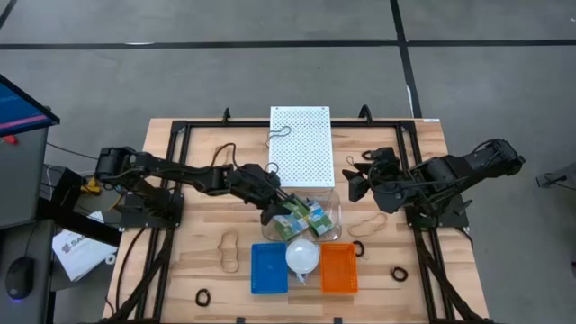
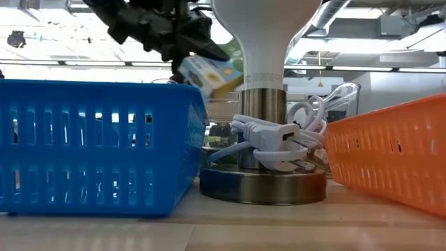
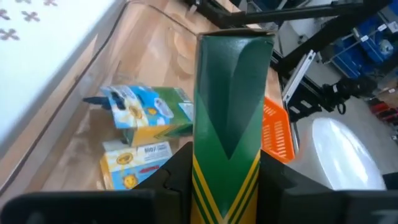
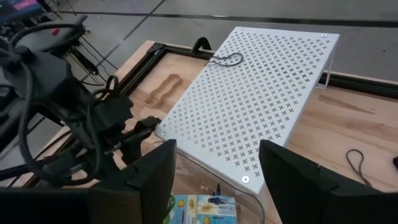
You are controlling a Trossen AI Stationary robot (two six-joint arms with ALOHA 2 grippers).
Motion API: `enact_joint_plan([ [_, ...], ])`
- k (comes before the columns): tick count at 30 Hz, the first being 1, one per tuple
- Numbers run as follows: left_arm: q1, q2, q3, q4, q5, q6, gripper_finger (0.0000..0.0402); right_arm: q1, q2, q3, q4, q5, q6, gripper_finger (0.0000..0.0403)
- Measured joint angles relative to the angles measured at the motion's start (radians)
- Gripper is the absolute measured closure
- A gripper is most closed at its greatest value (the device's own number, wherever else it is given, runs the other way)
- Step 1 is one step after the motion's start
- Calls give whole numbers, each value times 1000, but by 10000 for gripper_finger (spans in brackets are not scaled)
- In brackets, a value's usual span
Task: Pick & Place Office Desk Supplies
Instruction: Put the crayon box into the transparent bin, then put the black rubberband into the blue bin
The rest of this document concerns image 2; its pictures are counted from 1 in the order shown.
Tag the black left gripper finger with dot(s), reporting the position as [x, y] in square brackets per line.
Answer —
[209, 49]
[177, 66]

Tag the blue plastic basket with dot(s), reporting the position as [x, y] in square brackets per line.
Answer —
[87, 101]

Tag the clear plastic container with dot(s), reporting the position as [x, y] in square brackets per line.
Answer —
[343, 101]

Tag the orange plastic basket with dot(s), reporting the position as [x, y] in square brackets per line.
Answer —
[383, 167]

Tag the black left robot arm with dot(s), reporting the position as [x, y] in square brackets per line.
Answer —
[97, 7]

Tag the white light bulb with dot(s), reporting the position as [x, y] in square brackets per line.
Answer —
[265, 35]

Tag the black ceiling dome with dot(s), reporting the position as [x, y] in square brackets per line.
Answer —
[16, 39]

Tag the brass lamp base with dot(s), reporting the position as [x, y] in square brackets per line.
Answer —
[261, 188]

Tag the silver ventilation duct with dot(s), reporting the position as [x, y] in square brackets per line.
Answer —
[331, 10]

